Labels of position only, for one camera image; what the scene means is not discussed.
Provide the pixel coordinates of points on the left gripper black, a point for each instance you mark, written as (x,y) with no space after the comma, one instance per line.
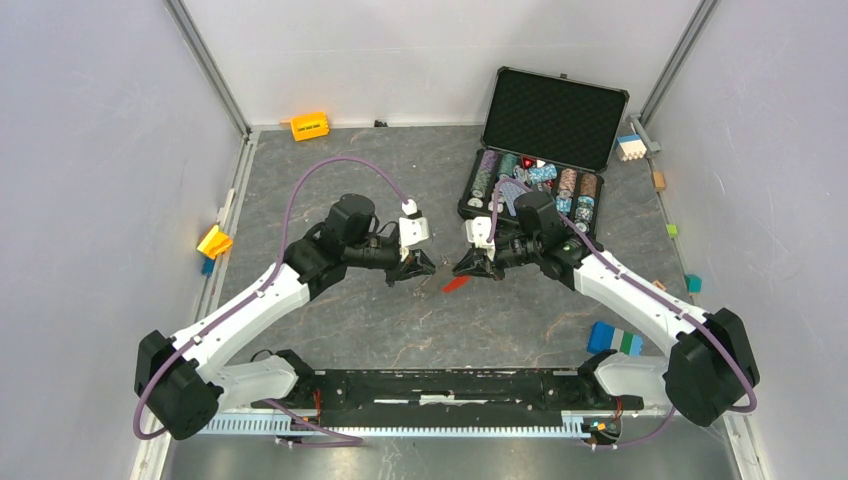
(400,271)

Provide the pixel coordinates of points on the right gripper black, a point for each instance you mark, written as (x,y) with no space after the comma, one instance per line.
(477,264)

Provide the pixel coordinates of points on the red handled keyring tool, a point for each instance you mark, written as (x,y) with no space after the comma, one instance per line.
(455,284)

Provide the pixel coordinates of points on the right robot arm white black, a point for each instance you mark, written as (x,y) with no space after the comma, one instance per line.
(706,367)

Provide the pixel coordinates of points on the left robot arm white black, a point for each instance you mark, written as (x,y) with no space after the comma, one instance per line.
(184,380)

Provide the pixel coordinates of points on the black poker chip case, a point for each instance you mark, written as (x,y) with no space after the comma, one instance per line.
(553,135)

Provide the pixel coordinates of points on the blue green white brick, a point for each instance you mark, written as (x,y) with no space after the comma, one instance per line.
(604,336)

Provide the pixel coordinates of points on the orange yellow toy block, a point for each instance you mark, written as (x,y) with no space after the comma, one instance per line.
(309,126)

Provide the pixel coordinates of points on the white blue toy block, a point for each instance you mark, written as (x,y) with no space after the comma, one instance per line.
(630,147)

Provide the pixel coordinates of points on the yellow orange block left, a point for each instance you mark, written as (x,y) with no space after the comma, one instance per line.
(214,243)

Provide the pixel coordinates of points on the small wooden cube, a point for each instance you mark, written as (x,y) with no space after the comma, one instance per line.
(658,181)

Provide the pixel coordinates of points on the blue small block left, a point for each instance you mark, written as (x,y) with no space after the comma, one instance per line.
(208,267)

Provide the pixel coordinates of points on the teal small cube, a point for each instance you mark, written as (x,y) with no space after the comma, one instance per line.
(693,282)

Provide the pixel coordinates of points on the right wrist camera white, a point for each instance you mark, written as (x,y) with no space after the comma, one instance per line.
(478,233)

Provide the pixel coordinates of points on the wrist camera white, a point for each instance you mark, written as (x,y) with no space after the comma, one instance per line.
(478,233)
(413,225)

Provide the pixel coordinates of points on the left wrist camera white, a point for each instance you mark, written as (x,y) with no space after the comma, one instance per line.
(413,225)

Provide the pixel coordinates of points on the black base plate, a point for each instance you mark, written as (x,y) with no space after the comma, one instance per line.
(424,398)

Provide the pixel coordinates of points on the white toothed cable rail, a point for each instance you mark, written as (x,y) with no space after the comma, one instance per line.
(278,424)

